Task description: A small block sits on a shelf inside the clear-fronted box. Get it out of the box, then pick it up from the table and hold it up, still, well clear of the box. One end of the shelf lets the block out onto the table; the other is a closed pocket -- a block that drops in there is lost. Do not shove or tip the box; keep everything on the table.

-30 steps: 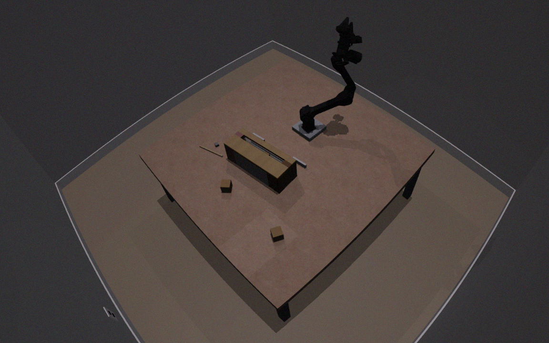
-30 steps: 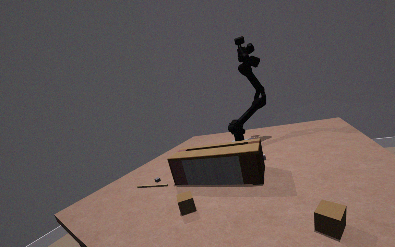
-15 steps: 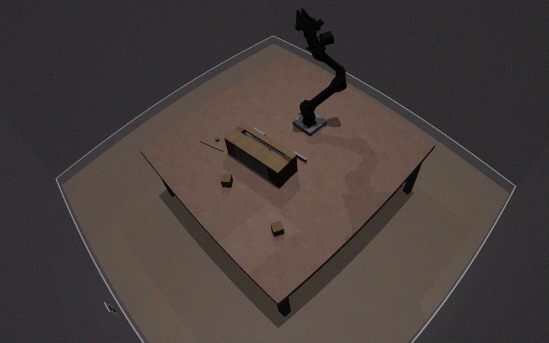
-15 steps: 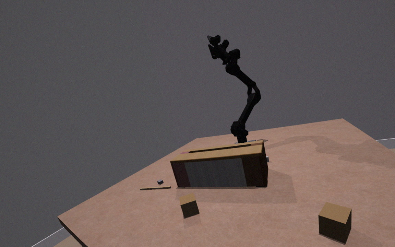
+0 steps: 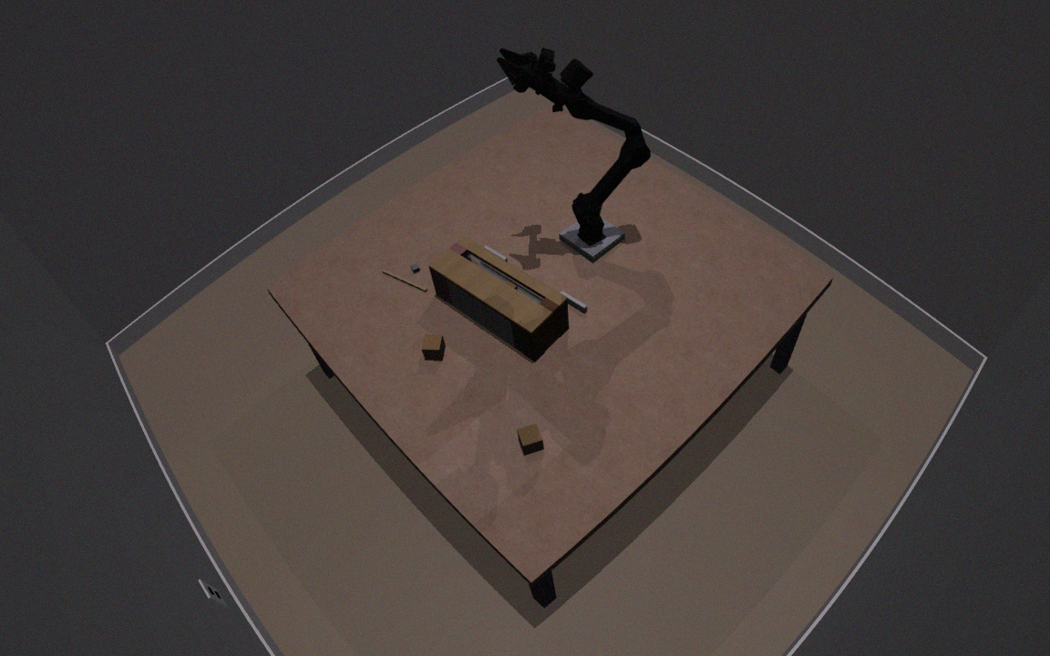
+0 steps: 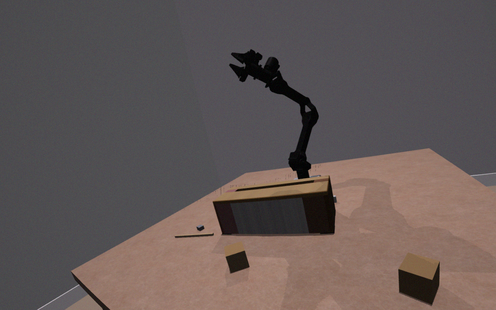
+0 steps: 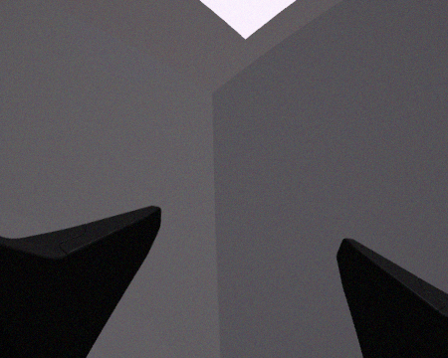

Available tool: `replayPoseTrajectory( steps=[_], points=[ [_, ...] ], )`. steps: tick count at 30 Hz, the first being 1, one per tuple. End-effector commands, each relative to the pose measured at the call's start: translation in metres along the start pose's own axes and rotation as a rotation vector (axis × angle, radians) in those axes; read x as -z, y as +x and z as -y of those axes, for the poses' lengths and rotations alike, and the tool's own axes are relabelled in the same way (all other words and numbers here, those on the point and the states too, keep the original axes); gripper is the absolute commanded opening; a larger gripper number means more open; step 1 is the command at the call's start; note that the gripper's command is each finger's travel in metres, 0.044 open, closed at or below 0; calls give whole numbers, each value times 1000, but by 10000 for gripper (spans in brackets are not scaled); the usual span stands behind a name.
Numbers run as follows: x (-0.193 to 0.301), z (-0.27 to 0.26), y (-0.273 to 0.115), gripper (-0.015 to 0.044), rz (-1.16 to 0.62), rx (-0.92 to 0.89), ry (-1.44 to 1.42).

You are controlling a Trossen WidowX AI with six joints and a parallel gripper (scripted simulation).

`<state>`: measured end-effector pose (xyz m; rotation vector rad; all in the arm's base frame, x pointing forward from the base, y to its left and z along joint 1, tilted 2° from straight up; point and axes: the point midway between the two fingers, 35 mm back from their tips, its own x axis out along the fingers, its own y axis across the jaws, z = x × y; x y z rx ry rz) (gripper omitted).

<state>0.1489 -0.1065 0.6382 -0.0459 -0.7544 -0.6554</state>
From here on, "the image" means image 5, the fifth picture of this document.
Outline long thin tan bar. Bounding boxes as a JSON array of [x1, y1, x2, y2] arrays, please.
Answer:
[[383, 270, 427, 292]]

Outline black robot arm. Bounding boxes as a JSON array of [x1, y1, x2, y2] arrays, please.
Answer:
[[533, 47, 651, 246]]

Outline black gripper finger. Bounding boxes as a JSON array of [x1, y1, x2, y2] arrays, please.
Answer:
[[500, 48, 530, 66], [497, 57, 528, 85]]

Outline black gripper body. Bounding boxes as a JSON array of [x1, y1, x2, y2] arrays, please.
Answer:
[[515, 52, 555, 96]]

